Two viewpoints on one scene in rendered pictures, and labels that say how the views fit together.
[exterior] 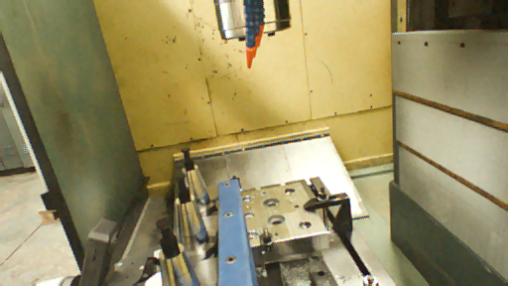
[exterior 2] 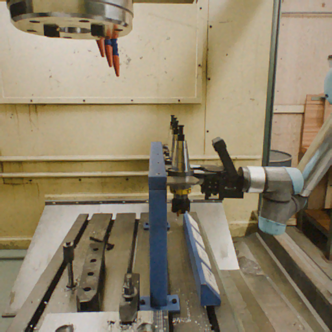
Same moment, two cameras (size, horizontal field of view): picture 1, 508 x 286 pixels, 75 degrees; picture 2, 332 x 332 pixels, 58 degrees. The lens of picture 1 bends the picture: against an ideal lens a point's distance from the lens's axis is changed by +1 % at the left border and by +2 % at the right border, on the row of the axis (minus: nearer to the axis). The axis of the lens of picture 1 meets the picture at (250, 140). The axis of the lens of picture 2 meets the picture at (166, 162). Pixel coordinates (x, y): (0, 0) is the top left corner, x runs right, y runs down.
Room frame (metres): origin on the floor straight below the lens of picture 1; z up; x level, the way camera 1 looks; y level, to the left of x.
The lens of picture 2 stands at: (1.19, 0.07, 1.40)
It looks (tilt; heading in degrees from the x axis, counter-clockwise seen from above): 13 degrees down; 180
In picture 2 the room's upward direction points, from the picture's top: straight up
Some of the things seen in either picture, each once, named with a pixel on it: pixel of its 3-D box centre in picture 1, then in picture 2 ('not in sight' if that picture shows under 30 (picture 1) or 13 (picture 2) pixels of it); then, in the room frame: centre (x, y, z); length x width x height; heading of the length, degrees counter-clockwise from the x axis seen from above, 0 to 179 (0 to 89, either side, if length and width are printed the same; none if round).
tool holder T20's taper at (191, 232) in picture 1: (190, 220); (176, 146); (0.40, 0.10, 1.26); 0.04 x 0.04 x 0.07
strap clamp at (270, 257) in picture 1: (269, 256); (130, 306); (0.66, 0.00, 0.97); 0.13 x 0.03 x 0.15; 2
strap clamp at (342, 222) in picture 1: (326, 209); not in sight; (0.82, -0.19, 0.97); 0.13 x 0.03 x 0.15; 92
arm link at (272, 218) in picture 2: not in sight; (275, 211); (0.37, 0.39, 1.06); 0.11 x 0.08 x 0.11; 138
